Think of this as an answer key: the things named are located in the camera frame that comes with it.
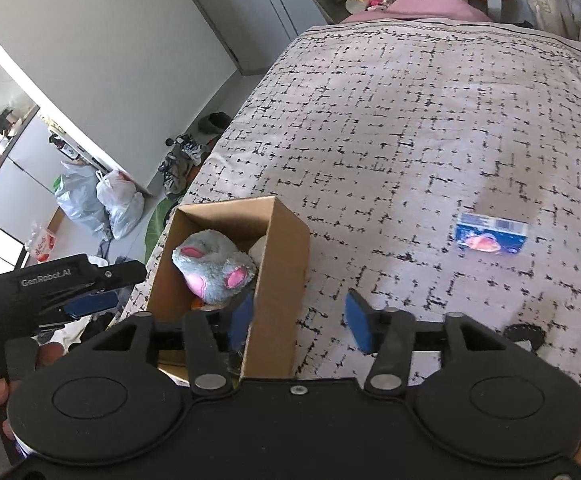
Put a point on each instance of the pink pillow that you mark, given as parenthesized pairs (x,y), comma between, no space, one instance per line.
(420,5)

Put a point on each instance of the grey plush toy pink ears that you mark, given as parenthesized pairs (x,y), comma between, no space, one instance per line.
(215,270)

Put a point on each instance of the white plastic bag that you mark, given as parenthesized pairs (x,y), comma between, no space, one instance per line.
(120,205)

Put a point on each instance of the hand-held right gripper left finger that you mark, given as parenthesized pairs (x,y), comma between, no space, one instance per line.
(240,317)

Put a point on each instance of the grey door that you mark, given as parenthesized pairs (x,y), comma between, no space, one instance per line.
(270,0)

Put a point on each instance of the green cartoon floor mat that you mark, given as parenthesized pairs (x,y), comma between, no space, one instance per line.
(154,225)

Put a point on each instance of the black hair band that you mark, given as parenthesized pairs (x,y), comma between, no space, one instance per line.
(522,334)

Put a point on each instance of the white cabinet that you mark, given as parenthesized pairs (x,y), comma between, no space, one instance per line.
(25,180)

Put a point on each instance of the red and white bag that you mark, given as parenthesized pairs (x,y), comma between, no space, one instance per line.
(44,243)

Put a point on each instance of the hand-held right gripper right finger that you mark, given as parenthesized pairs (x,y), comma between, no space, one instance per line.
(359,322)

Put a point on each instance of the paper cup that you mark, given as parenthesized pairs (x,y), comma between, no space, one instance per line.
(355,3)

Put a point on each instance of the blue tissue packet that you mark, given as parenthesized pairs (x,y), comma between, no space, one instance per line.
(490,234)

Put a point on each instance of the brown cardboard box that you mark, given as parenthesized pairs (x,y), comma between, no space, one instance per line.
(280,280)

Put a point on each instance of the dark slippers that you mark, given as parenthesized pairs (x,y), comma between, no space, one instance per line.
(215,122)

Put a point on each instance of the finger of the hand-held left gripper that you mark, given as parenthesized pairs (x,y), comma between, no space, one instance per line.
(90,305)
(120,274)

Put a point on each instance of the pair of patterned sneakers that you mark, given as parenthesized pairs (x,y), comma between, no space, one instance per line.
(180,167)

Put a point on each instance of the grey plastic bag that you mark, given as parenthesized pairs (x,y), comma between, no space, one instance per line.
(78,195)

